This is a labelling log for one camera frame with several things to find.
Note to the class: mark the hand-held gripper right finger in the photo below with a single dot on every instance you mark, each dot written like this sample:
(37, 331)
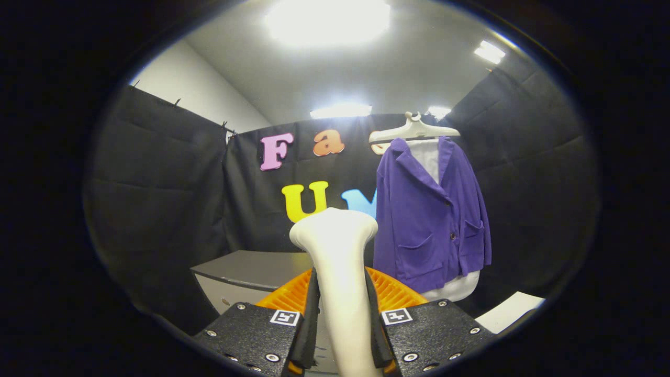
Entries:
(379, 335)

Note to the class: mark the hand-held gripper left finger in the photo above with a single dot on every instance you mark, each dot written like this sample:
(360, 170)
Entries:
(309, 324)

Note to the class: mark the white garment steamer head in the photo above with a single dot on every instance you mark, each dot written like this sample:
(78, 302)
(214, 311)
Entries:
(340, 272)

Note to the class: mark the white clothes hanger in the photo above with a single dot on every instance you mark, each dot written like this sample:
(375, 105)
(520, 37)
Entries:
(413, 130)

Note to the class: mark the grey cabinet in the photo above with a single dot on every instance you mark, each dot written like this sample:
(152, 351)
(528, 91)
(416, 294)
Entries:
(246, 272)

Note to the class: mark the white mannequin torso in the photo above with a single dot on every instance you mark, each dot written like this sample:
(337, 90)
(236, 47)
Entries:
(455, 288)

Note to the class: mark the white paper sheet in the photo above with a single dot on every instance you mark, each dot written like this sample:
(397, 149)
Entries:
(510, 311)

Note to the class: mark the black backdrop cloth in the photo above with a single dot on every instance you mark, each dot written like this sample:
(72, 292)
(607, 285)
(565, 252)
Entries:
(157, 199)

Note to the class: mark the long ceiling light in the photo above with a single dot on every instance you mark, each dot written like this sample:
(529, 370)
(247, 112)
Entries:
(340, 110)

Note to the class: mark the small ceiling light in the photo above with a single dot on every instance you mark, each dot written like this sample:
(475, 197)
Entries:
(438, 111)

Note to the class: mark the large ceiling light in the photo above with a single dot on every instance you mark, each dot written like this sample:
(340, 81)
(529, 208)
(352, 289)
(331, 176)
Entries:
(327, 21)

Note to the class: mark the square ceiling light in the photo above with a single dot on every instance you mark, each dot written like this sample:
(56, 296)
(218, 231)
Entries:
(489, 51)

